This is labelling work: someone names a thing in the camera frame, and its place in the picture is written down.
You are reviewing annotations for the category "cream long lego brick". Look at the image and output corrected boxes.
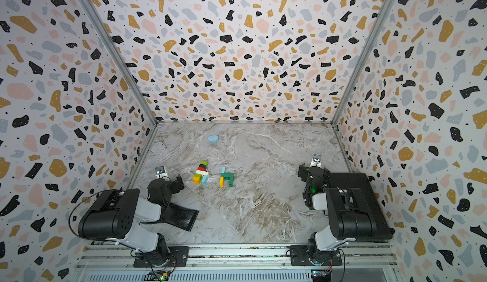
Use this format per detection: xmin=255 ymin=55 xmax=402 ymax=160
xmin=195 ymin=170 xmax=209 ymax=176

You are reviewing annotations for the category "dark green long lego brick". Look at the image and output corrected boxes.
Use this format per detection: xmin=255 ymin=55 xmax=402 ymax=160
xmin=220 ymin=173 xmax=234 ymax=181

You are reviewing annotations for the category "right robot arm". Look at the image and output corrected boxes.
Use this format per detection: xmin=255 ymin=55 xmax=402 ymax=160
xmin=298 ymin=164 xmax=377 ymax=264

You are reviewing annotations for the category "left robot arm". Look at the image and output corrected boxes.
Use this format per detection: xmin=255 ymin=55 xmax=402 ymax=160
xmin=77 ymin=176 xmax=199 ymax=267

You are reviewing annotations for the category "light blue round puck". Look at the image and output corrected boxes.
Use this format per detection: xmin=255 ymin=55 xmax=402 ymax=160
xmin=207 ymin=135 xmax=219 ymax=144

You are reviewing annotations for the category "black hard case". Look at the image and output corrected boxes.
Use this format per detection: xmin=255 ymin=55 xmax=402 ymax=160
xmin=325 ymin=172 xmax=393 ymax=242

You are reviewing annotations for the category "green circuit board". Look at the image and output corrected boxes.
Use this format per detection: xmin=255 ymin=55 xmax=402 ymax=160
xmin=153 ymin=271 xmax=170 ymax=282

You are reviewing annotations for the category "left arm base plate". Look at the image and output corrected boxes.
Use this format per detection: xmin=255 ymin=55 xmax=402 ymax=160
xmin=133 ymin=245 xmax=190 ymax=269

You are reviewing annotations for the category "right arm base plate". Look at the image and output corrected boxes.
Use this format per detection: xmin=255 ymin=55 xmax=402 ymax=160
xmin=285 ymin=245 xmax=343 ymax=267

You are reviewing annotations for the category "aluminium frame rail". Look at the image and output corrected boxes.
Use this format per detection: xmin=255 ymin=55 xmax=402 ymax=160
xmin=74 ymin=243 xmax=402 ymax=281

